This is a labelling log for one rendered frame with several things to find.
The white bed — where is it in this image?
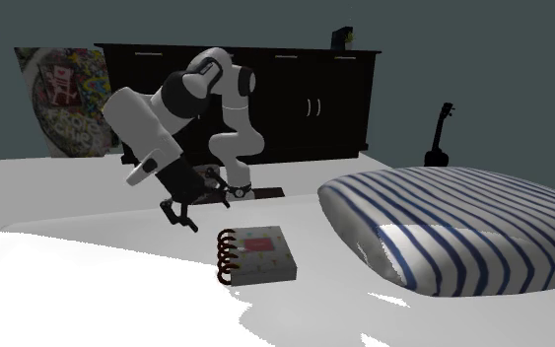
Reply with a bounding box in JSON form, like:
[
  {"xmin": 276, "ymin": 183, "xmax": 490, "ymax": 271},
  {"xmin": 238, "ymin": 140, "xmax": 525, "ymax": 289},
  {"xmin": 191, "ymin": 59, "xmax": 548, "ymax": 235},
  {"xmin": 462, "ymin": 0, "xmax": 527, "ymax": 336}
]
[{"xmin": 0, "ymin": 191, "xmax": 555, "ymax": 347}]

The black sideboard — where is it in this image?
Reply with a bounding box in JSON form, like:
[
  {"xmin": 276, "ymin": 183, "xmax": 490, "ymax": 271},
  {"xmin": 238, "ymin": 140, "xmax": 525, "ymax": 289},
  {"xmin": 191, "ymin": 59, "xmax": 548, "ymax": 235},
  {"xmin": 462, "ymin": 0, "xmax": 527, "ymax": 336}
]
[{"xmin": 94, "ymin": 26, "xmax": 382, "ymax": 167}]

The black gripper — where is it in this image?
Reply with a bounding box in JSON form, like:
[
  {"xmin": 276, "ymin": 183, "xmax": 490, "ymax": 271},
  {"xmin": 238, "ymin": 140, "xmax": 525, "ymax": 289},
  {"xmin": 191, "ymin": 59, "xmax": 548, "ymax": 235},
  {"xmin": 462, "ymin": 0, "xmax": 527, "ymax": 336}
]
[{"xmin": 153, "ymin": 155, "xmax": 232, "ymax": 234}]

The colourful patterned board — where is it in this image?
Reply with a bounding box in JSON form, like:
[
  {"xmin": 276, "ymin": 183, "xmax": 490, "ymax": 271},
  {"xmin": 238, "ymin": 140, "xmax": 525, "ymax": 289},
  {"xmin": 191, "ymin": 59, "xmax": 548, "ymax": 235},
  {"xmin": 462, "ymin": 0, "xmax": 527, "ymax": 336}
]
[{"xmin": 14, "ymin": 46, "xmax": 120, "ymax": 159}]

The dark robot stand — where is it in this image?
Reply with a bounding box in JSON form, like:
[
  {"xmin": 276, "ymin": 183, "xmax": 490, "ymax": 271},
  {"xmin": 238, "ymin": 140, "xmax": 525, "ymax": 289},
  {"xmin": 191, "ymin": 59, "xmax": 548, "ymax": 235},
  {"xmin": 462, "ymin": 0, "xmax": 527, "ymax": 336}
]
[{"xmin": 194, "ymin": 185, "xmax": 286, "ymax": 205}]

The black ukulele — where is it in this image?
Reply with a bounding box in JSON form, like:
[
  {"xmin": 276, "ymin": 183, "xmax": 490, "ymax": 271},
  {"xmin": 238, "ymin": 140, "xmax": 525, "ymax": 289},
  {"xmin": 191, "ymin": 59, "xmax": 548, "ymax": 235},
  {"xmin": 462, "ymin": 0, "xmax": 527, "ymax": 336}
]
[{"xmin": 423, "ymin": 102, "xmax": 456, "ymax": 168}]

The grey spiral-bound notebook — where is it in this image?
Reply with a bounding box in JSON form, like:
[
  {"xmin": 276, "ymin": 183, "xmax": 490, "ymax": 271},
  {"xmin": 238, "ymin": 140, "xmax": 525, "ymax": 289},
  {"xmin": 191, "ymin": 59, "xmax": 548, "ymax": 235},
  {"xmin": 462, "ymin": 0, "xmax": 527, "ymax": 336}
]
[{"xmin": 216, "ymin": 225, "xmax": 299, "ymax": 288}]

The blue striped white pillow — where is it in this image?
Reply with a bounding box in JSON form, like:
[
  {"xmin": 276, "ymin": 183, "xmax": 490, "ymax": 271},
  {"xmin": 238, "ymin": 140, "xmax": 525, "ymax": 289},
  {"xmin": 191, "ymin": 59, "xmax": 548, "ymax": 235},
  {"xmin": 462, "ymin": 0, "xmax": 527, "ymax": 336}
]
[{"xmin": 316, "ymin": 166, "xmax": 555, "ymax": 298}]

